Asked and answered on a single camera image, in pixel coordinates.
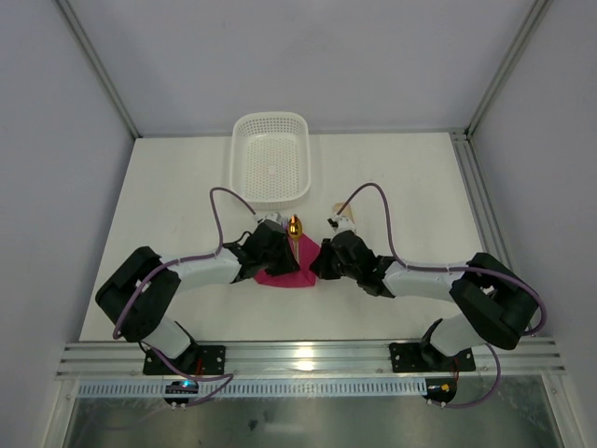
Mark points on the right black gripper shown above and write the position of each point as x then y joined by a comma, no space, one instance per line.
330,259

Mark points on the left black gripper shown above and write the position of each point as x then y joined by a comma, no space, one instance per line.
282,255

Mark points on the gold spoon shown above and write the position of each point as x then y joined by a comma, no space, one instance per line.
295,232

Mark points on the magenta paper napkin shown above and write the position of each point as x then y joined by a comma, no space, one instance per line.
308,250

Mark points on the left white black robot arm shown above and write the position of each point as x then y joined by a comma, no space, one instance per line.
137,295

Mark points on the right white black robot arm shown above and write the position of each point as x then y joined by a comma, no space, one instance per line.
496,307

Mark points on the beige utensil tray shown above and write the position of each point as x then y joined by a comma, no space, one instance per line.
343,209

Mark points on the white perforated plastic basket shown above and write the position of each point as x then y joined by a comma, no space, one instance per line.
270,159

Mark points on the left black connector box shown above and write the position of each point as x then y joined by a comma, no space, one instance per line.
180,394

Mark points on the black connector box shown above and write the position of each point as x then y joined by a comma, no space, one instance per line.
440,391
180,394

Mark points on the right black connector box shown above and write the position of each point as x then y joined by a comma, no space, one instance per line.
440,391

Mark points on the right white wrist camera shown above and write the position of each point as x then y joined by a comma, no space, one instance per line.
341,223

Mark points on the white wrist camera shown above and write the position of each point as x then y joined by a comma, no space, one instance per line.
272,216
341,223

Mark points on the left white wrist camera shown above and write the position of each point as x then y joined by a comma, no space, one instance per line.
272,216

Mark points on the aluminium front rail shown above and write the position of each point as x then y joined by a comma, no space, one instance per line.
365,358

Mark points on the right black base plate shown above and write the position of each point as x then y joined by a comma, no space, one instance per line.
411,357

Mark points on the slotted white cable duct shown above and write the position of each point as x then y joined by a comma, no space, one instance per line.
260,388

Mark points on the right aluminium side rail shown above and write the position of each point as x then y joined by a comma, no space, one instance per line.
490,235

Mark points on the right aluminium frame post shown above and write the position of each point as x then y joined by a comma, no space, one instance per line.
523,36

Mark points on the aluminium frame post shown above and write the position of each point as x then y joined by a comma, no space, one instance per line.
93,58
523,36

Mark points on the left aluminium frame post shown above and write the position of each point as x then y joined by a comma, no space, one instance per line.
93,58

